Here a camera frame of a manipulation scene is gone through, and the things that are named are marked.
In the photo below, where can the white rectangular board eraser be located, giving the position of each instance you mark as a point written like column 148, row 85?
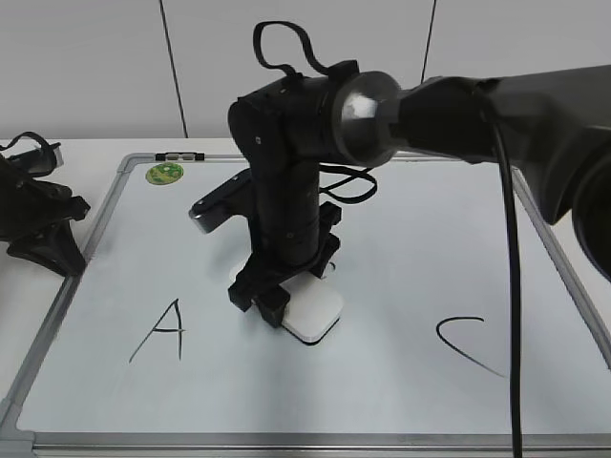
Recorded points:
column 314, row 308

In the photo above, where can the green round magnet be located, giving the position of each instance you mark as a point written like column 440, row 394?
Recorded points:
column 164, row 174

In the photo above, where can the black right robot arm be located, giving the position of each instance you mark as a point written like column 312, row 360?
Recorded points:
column 554, row 127

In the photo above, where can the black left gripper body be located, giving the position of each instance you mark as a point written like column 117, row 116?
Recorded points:
column 15, row 200

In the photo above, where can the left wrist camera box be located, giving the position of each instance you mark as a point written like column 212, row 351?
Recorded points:
column 39, row 162

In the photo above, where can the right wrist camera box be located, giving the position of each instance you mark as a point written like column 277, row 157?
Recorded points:
column 232, row 198

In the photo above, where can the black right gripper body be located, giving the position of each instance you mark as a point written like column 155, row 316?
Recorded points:
column 290, row 228

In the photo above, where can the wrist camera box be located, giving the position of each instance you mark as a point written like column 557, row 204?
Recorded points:
column 232, row 198
column 39, row 162

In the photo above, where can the white aluminium-framed whiteboard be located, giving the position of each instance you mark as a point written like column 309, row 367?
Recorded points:
column 145, row 355

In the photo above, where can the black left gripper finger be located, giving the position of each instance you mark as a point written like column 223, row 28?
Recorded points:
column 53, row 247
column 52, row 202

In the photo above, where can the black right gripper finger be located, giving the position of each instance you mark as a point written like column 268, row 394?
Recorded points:
column 272, row 305
column 247, row 288

